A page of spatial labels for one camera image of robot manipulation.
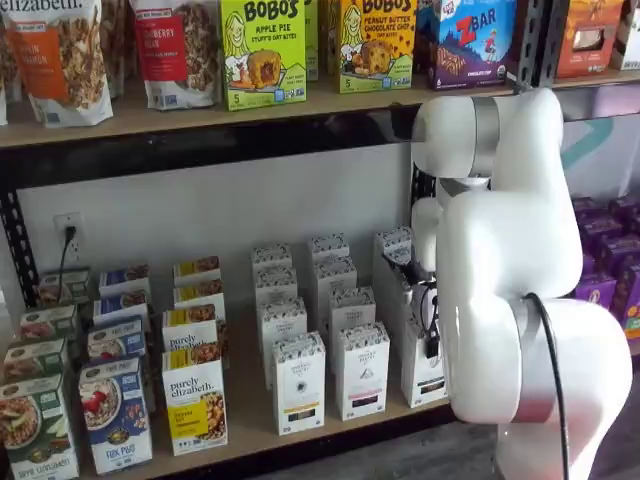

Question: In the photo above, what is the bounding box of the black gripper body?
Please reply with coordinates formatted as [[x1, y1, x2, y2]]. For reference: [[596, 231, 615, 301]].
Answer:
[[383, 249, 437, 304]]

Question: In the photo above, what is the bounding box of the white box pink strip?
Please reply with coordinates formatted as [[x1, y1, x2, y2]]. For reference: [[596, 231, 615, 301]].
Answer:
[[333, 321, 391, 422], [307, 233, 351, 265], [327, 286, 377, 335], [313, 256, 359, 322]]

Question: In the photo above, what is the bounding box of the white box yellow strip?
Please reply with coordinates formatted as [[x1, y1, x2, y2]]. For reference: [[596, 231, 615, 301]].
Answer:
[[253, 267, 300, 307], [250, 243, 294, 275], [272, 331, 327, 437], [258, 297, 309, 392]]

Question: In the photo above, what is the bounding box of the wooden shelf board with boxes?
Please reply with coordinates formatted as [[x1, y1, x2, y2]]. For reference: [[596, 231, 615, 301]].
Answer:
[[69, 294, 455, 476]]

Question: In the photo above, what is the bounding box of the yellow purely elizabeth box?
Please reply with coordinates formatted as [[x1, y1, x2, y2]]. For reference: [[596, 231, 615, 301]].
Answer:
[[161, 342, 230, 457], [173, 278, 227, 314], [161, 304, 229, 352], [172, 256, 223, 288]]

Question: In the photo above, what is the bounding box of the yellow Bobo's peanut butter box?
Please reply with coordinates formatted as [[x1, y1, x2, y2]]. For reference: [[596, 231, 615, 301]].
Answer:
[[327, 0, 419, 95]]

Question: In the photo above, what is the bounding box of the blue Zbar box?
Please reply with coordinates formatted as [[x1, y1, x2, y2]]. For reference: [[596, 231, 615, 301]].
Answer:
[[417, 0, 519, 93]]

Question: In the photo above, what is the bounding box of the green Bobo's apple pie box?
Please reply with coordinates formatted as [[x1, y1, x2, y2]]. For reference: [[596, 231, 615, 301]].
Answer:
[[219, 0, 309, 112], [303, 0, 321, 84]]

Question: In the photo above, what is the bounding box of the blue rice pilaf box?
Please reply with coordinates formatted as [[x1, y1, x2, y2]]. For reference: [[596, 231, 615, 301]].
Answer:
[[87, 318, 149, 364], [93, 288, 151, 327], [78, 357, 155, 476], [98, 264, 152, 297]]

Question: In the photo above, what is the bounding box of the orange snack box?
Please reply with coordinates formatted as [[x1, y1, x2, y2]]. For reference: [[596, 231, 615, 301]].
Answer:
[[553, 0, 626, 80]]

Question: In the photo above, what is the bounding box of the wooden shelf board with snacks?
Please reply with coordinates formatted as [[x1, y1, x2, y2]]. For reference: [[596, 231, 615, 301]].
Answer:
[[0, 67, 640, 150]]

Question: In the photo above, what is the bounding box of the white snack box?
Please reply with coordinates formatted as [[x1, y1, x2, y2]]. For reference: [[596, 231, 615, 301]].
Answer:
[[612, 0, 640, 71]]

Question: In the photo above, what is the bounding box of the green grain mix box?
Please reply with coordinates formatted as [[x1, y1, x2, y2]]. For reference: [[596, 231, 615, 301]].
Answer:
[[37, 267, 93, 307], [19, 303, 79, 344], [0, 373, 81, 480], [0, 337, 70, 387]]

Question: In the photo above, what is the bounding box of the white banner teal stripe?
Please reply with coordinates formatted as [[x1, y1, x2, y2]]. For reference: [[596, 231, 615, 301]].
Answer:
[[558, 84, 640, 202]]

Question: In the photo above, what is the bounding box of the red label granola bag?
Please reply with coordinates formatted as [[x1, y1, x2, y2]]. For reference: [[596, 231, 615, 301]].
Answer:
[[130, 0, 222, 111]]

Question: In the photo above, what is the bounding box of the orange label granola bag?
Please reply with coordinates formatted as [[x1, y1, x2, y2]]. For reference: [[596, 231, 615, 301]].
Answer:
[[0, 0, 116, 129]]

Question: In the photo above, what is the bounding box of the plain granola bag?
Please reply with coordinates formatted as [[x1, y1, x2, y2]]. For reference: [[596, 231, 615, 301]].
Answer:
[[0, 24, 12, 126]]

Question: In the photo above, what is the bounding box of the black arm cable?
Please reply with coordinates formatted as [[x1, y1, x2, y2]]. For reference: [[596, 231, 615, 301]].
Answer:
[[522, 292, 572, 480]]

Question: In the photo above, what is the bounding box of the black metal shelf frame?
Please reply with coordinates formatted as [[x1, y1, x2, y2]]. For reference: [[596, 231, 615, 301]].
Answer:
[[0, 0, 640, 480]]

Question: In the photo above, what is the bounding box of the white wall outlet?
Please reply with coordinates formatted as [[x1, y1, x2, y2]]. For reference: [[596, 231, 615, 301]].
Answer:
[[53, 212, 85, 264]]

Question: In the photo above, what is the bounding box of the black plug with cord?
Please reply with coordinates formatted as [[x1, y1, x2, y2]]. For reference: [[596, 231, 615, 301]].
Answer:
[[58, 225, 77, 304]]

